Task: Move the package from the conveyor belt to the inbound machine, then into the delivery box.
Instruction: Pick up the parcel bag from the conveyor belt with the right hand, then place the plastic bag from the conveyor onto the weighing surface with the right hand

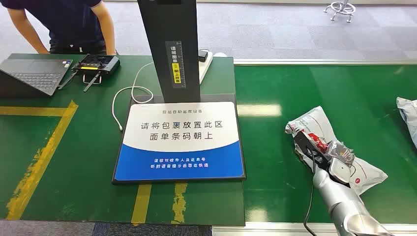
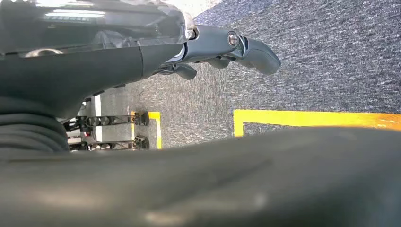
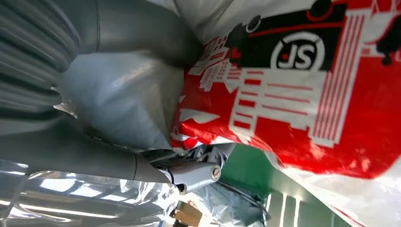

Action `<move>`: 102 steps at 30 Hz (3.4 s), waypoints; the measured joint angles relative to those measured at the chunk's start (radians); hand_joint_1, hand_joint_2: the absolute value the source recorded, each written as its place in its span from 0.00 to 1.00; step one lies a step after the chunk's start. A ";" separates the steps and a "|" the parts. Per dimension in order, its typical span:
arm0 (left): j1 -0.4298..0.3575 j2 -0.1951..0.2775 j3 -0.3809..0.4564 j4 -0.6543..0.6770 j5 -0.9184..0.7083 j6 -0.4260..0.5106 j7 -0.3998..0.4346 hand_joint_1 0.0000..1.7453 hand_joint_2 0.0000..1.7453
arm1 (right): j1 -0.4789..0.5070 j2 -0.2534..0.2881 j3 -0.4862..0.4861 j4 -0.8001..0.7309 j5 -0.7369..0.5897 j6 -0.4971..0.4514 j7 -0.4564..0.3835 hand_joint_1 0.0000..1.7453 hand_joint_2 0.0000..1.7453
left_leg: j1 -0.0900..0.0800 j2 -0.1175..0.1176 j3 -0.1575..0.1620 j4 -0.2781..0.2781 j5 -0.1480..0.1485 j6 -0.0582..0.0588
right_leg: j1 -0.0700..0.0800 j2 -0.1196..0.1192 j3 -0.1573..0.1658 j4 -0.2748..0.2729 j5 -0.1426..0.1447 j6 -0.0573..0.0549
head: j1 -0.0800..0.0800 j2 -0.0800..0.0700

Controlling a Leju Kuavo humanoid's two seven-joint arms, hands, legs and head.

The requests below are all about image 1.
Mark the white rounded object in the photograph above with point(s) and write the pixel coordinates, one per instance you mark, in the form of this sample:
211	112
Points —
220	54

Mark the white power strip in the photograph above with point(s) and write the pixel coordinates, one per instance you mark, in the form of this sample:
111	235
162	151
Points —
205	68

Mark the long worn yellow tape line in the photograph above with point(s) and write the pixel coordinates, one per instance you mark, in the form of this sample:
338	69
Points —
42	159

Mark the grey laptop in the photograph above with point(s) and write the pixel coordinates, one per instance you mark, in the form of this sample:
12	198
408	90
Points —
32	76

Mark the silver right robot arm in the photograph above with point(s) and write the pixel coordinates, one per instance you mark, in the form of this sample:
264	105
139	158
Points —
342	203

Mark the black remote controller with antennas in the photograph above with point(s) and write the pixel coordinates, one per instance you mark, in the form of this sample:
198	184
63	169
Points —
97	63

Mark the person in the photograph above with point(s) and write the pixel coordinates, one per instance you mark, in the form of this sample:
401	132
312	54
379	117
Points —
71	22

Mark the black power adapter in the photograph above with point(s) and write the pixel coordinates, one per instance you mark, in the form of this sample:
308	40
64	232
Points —
202	56

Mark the green conveyor belt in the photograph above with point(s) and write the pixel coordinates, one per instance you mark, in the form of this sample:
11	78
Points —
325	88

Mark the short clean yellow tape strip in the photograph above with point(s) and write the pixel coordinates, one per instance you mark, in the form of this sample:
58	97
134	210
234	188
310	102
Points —
141	203

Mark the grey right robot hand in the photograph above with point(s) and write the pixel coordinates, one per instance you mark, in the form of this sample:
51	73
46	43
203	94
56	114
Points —
340	169

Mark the chrome chair base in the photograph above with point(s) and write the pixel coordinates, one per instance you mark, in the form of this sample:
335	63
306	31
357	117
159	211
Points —
340	8

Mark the aluminium conveyor rail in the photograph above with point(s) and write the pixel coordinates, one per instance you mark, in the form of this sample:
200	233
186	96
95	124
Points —
325	62

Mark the person's left forearm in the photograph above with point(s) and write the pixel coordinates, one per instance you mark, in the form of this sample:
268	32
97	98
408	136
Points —
106	29

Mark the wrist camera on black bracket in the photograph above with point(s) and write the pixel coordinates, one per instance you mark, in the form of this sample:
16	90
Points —
306	145

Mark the grey plastic mailer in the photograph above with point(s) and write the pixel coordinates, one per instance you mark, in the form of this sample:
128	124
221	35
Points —
409	114
317	125

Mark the black inbound scanner machine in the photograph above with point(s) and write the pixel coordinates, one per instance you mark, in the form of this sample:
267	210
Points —
179	130

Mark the short worn yellow tape strip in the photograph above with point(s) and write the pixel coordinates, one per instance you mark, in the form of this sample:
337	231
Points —
179	203

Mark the person's right forearm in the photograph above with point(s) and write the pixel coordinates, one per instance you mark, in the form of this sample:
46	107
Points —
27	32

